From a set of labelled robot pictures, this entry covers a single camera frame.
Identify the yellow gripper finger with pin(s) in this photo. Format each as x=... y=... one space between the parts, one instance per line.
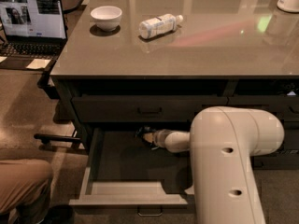
x=148 y=137

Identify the blue chip bag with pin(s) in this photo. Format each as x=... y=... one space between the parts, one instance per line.
x=146 y=129

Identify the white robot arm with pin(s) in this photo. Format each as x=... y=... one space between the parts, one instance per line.
x=221 y=142

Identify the closed top left drawer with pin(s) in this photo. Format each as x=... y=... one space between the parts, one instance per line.
x=142 y=108

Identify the open middle drawer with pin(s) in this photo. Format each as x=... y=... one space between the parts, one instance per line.
x=124 y=173

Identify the bottom right drawer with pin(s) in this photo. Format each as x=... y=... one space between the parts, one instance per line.
x=276 y=161

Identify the top right drawer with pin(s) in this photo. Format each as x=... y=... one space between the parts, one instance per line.
x=284 y=107

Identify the middle right drawer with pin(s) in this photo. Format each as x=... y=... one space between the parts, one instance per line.
x=291 y=140

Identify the black chair base leg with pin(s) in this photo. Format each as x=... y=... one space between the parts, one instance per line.
x=47 y=138

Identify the clear plastic water bottle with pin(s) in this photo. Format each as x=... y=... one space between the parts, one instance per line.
x=159 y=25

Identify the white ceramic bowl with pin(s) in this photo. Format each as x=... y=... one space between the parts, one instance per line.
x=107 y=18

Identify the person's leg in khaki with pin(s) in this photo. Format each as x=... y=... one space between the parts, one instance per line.
x=25 y=186

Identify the white paper note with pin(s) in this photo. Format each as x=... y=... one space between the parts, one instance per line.
x=38 y=64

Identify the open black laptop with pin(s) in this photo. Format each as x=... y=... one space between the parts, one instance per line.
x=33 y=28

